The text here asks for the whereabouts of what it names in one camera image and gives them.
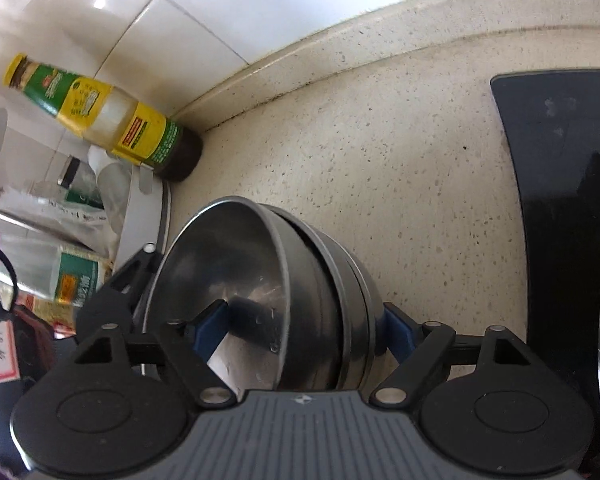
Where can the yellow red label vinegar bottle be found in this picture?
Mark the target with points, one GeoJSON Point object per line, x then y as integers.
{"type": "Point", "coordinates": [52, 312]}

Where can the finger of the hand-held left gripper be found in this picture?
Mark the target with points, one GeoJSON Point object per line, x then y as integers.
{"type": "Point", "coordinates": [135, 267]}

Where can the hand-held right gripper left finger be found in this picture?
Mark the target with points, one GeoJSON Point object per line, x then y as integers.
{"type": "Point", "coordinates": [210, 330]}

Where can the yellow green label sauce bottle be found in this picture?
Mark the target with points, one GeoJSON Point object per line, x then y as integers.
{"type": "Point", "coordinates": [105, 110]}

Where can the white round bottle tray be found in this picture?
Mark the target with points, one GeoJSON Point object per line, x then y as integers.
{"type": "Point", "coordinates": [145, 220]}

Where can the large steel bowl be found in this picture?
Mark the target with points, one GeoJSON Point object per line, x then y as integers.
{"type": "Point", "coordinates": [367, 310]}

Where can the small black cap bottle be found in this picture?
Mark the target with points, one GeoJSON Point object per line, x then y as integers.
{"type": "Point", "coordinates": [82, 192]}

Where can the purple cap clear bottle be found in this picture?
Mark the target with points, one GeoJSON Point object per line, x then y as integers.
{"type": "Point", "coordinates": [75, 280]}

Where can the black glass stove top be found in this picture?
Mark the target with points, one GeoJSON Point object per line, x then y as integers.
{"type": "Point", "coordinates": [545, 160]}

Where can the clear plastic bag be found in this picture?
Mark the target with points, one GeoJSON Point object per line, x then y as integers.
{"type": "Point", "coordinates": [55, 220]}

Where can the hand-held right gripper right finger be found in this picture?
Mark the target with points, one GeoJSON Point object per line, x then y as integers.
{"type": "Point", "coordinates": [394, 332]}

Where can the white paper tag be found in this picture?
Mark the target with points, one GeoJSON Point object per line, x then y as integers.
{"type": "Point", "coordinates": [2, 355]}

